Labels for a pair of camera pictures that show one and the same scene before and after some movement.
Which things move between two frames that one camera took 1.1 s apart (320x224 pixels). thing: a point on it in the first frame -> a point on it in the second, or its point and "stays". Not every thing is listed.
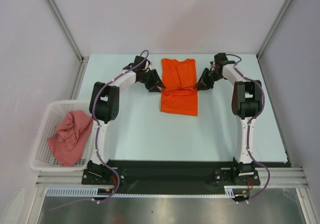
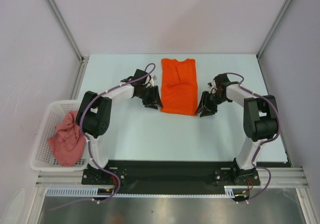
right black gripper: x=200 y=85 -> x=209 y=109
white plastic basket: x=44 y=158 stays
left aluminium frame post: x=64 y=25 stays
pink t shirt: x=69 y=143 stays
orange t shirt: x=179 y=95 stays
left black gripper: x=154 y=76 -> x=155 y=100
